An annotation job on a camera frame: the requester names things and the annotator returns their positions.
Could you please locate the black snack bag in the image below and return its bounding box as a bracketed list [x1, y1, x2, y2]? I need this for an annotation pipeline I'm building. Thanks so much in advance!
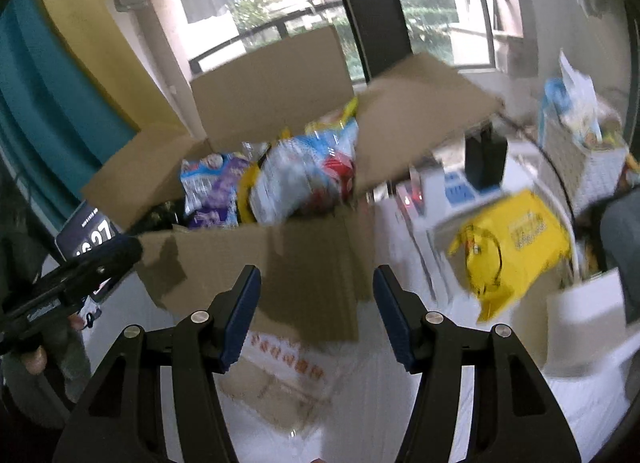
[147, 198, 188, 232]

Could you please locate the white power strip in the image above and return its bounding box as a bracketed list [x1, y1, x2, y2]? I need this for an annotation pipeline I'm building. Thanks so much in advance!
[390, 163, 501, 224]

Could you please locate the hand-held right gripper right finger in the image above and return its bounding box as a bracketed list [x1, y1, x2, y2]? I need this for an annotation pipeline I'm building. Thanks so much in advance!
[372, 264, 583, 463]

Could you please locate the yellow plastic bag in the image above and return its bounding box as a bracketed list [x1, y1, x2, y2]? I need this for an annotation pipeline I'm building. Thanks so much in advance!
[447, 188, 573, 324]

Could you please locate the black balcony railing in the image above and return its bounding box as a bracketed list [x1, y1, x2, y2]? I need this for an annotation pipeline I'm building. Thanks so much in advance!
[189, 0, 511, 79]

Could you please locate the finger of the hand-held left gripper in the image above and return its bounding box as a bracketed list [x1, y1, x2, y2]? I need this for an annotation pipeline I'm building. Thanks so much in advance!
[37, 235, 144, 295]

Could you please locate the yellow curtain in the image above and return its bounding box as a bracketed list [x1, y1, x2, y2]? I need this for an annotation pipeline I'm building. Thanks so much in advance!
[30, 0, 211, 144]

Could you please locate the black window frame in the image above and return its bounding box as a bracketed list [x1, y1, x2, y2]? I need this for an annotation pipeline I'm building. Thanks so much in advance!
[320, 0, 413, 84]

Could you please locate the black charger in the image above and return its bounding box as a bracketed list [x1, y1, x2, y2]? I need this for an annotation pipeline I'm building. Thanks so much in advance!
[464, 126, 508, 191]

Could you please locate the white plastic device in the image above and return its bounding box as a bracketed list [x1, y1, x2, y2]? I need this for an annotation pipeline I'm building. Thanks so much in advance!
[545, 268, 631, 379]

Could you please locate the teal curtain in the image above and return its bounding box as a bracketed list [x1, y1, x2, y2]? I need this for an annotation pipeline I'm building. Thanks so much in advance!
[0, 0, 141, 239]

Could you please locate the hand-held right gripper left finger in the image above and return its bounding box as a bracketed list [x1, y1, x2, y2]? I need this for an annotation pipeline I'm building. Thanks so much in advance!
[52, 264, 262, 463]

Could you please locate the person's left hand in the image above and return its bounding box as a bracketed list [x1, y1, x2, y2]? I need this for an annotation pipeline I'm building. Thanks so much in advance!
[20, 312, 87, 378]

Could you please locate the blue white snack bag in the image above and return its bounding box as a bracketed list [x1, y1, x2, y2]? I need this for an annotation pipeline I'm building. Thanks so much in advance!
[247, 120, 362, 225]

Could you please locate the tablet with clock display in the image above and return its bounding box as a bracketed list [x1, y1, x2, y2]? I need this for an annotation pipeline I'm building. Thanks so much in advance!
[55, 200, 126, 305]

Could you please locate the grey pouch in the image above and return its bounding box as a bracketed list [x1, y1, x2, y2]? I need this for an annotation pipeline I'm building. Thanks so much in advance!
[597, 188, 640, 274]

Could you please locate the cracker packet red print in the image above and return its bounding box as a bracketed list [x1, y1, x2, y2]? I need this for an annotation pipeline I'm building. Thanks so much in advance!
[220, 328, 341, 439]

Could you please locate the purple snack packet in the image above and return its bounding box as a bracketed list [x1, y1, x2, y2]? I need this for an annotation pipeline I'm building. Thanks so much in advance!
[179, 152, 251, 230]

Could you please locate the brown cardboard box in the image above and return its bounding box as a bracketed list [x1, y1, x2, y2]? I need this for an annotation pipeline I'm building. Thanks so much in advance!
[80, 26, 503, 344]

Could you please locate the white woven basket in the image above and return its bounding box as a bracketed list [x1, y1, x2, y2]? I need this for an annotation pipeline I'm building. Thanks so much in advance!
[542, 113, 631, 216]

